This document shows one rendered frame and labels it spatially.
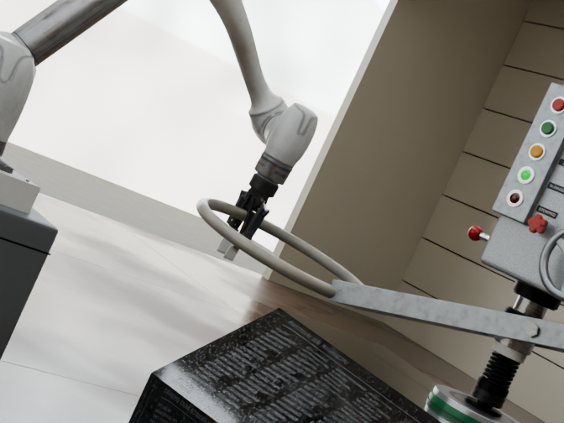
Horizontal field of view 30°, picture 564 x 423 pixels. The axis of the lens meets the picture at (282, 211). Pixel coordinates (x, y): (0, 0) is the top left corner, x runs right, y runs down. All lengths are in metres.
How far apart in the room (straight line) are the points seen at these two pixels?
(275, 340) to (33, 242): 0.58
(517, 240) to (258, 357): 0.62
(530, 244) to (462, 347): 8.34
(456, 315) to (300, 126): 0.74
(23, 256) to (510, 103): 9.04
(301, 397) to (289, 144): 0.78
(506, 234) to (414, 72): 8.51
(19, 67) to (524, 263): 1.17
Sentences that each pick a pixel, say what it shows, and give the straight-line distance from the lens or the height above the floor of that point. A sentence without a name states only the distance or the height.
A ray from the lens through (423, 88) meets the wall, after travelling 10.75.
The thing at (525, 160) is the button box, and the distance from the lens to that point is 2.17.
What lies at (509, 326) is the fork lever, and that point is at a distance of 2.18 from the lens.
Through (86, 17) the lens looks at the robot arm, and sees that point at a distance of 2.67.
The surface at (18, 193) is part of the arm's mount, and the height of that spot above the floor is 0.84.
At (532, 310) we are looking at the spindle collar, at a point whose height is 1.08.
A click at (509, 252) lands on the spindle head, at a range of 2.16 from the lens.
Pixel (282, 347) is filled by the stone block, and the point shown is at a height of 0.77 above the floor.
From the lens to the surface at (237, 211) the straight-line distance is 2.74.
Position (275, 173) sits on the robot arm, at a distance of 2.72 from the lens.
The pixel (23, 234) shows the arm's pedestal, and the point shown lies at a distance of 2.36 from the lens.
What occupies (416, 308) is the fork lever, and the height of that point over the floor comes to 0.98.
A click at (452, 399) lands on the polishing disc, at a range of 2.18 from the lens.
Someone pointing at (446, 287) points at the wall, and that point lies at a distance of 10.79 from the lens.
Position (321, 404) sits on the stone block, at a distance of 2.15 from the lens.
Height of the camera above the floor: 1.15
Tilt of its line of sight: 3 degrees down
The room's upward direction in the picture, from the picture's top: 25 degrees clockwise
